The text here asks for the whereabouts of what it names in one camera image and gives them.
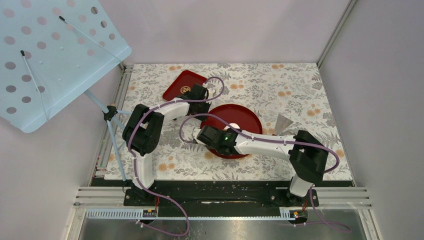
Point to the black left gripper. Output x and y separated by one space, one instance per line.
203 117

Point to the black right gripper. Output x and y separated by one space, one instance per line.
223 132

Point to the white dough ball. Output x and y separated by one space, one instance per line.
231 125

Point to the round red tray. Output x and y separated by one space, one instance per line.
233 114

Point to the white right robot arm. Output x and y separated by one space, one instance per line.
303 151

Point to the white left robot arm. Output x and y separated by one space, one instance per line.
143 130

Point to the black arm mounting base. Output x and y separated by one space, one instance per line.
269 193

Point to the rectangular red tray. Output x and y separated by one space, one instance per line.
183 83

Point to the floral table mat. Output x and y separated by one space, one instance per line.
294 90

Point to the light blue music stand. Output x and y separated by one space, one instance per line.
58 60

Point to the metal scraper wooden handle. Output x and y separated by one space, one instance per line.
281 124

